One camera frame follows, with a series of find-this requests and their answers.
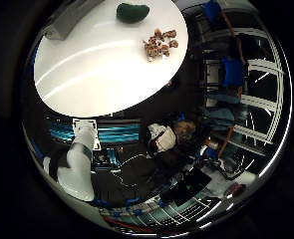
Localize brown spotted plush toy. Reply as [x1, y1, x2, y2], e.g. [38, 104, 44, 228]
[142, 28, 180, 63]

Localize green plush toy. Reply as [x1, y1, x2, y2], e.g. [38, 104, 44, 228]
[116, 2, 151, 25]

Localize person in black clothes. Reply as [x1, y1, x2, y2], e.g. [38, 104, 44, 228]
[91, 119, 200, 208]

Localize white headset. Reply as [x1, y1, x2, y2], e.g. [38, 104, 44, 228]
[147, 122, 177, 154]

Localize teal jacket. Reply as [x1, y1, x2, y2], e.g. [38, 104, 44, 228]
[205, 94, 244, 131]

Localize blue chair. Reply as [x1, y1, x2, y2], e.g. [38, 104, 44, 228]
[201, 0, 224, 23]
[221, 55, 246, 89]

